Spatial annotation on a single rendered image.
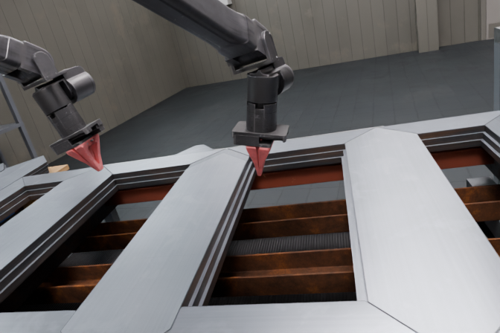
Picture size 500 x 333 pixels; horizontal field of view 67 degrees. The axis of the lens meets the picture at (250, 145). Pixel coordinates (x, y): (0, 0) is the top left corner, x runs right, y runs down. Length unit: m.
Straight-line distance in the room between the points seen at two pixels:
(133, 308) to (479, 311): 0.47
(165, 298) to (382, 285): 0.32
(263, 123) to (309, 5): 6.58
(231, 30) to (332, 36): 6.65
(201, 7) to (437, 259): 0.48
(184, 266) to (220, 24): 0.40
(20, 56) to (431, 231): 0.79
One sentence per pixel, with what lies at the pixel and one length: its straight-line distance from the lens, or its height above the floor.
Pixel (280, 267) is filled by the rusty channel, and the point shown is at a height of 0.69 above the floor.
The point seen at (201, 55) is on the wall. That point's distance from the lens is 7.98.
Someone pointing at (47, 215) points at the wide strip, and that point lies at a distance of 1.12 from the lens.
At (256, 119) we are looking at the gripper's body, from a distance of 0.69.
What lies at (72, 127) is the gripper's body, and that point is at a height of 1.10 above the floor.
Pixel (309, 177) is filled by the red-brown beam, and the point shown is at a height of 0.78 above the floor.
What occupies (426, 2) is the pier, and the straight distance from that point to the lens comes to 6.91.
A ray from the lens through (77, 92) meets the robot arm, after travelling 0.89.
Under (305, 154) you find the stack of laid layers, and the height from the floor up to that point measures 0.85.
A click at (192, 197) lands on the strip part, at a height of 0.86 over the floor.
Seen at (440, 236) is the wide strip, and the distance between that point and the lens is 0.66.
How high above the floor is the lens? 1.24
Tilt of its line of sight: 19 degrees down
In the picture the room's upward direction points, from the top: 13 degrees counter-clockwise
